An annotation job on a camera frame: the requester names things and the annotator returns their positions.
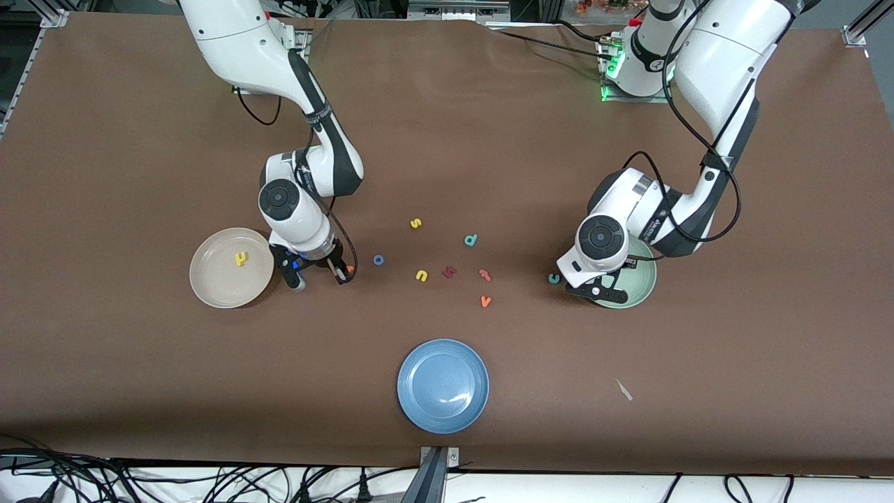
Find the maroon foam letter k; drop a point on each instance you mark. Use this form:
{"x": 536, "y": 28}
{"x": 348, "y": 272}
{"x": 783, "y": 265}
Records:
{"x": 449, "y": 272}

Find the grey metal equipment box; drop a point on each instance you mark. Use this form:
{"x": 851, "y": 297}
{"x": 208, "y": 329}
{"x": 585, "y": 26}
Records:
{"x": 457, "y": 10}

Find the beige round plate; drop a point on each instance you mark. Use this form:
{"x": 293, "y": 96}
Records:
{"x": 216, "y": 279}

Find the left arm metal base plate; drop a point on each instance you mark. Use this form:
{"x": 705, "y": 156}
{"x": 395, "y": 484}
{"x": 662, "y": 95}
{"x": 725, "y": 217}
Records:
{"x": 628, "y": 99}

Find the brown paper table cover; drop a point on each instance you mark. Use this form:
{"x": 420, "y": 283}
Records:
{"x": 447, "y": 140}

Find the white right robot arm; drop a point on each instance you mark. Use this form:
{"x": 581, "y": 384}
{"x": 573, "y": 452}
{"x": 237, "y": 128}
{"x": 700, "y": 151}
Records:
{"x": 244, "y": 42}

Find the aluminium frame profile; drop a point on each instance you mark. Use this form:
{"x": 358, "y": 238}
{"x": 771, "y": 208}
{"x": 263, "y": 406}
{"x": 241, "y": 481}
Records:
{"x": 862, "y": 24}
{"x": 54, "y": 19}

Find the blue round plate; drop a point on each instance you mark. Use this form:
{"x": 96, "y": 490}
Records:
{"x": 443, "y": 386}

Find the white paper scrap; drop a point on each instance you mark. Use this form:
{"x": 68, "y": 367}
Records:
{"x": 624, "y": 390}

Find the black power plug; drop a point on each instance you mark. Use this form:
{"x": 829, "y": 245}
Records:
{"x": 363, "y": 489}
{"x": 305, "y": 493}

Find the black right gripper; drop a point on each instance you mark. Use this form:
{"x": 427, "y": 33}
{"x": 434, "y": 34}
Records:
{"x": 320, "y": 260}

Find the orange artificial flowers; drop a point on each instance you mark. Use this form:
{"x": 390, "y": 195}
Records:
{"x": 601, "y": 5}

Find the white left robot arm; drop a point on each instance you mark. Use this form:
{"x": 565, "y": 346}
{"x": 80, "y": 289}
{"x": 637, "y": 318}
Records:
{"x": 719, "y": 56}

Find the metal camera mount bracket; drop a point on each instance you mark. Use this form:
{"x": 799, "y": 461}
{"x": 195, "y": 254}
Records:
{"x": 436, "y": 482}

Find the green round plate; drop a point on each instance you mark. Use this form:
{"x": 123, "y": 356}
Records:
{"x": 639, "y": 283}

